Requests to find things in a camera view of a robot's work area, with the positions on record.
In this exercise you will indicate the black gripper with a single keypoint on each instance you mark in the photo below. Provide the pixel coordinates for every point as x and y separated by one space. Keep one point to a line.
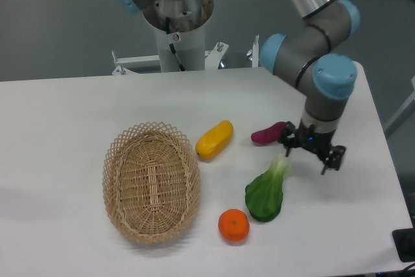
307 138

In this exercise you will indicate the green bok choy vegetable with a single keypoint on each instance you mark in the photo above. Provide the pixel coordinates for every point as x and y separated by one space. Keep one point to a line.
264 194

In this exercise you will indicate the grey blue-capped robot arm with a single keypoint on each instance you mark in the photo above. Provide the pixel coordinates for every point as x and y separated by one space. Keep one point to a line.
305 61

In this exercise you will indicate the purple sweet potato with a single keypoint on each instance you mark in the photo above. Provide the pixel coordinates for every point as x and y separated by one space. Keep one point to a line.
268 135

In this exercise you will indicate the yellow mango fruit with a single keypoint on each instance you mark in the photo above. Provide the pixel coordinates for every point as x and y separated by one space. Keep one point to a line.
214 141

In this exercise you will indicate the orange tangerine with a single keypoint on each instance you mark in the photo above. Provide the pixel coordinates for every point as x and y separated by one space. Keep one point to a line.
234 225

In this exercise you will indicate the black device at table edge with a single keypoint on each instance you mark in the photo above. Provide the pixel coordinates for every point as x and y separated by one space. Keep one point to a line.
404 243

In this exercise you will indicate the woven wicker basket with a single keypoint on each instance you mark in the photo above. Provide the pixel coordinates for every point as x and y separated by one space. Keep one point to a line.
151 183

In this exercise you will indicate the white metal base frame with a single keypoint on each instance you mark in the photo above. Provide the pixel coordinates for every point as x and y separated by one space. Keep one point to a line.
214 59

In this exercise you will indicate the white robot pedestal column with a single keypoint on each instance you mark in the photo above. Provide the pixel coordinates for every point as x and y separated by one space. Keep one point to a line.
187 48

